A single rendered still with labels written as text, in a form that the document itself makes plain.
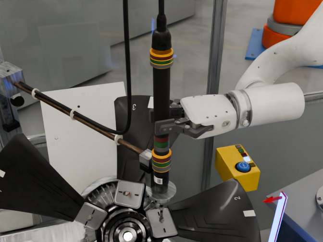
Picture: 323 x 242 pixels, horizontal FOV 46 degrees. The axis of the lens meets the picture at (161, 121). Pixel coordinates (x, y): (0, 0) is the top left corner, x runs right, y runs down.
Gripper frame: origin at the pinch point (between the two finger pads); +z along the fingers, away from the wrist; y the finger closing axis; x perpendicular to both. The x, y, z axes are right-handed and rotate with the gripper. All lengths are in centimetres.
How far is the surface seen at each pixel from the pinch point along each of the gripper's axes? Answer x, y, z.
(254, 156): -82, 70, -69
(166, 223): -31.3, -0.8, -1.1
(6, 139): -37, 55, 41
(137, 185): -22.2, 5.3, 4.6
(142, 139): -14.3, 13.1, 1.2
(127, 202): -26.0, 3.7, 7.6
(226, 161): -43, 29, -32
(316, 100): -52, 70, -98
